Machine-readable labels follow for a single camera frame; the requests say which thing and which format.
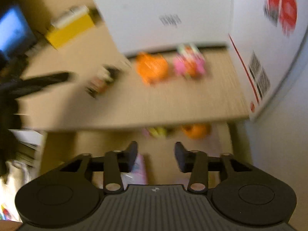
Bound dark monitor screen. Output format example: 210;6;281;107
1;4;37;60

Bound orange plastic toy in drawer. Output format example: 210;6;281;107
181;124;212;140

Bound orange plastic toy on desk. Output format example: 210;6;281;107
136;52;169;85

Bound large white cardboard box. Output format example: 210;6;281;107
94;0;307;119

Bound pink illustrated package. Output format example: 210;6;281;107
121;154;148;189

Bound pink toy on desk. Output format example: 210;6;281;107
173;43;206;79

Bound yellow box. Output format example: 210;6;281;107
44;5;95;49

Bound small black white figurine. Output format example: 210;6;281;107
86;65;121;98

